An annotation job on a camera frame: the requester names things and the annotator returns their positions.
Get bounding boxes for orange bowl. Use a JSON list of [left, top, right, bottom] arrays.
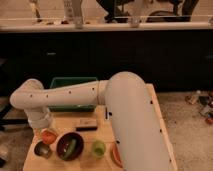
[[111, 143, 122, 167]]

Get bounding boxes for green pepper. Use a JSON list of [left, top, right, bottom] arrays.
[[62, 139, 77, 160]]

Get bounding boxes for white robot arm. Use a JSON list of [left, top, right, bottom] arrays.
[[10, 72, 176, 171]]

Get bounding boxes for light green plastic cup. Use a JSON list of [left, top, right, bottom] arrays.
[[91, 140, 106, 158]]

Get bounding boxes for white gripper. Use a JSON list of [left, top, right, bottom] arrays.
[[29, 115, 59, 139]]

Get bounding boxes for brown rectangular block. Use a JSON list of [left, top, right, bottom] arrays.
[[75, 119, 98, 131]]

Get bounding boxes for green plastic tray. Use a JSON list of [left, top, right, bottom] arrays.
[[49, 77, 97, 112]]

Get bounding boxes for red orange apple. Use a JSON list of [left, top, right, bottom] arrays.
[[41, 130, 57, 145]]

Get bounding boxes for dark brown bowl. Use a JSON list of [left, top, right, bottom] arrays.
[[56, 132, 84, 161]]

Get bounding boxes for small metal cup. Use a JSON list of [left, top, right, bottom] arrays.
[[34, 141, 52, 158]]

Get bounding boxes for black handled spoon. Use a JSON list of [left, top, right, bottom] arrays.
[[105, 107, 109, 120]]

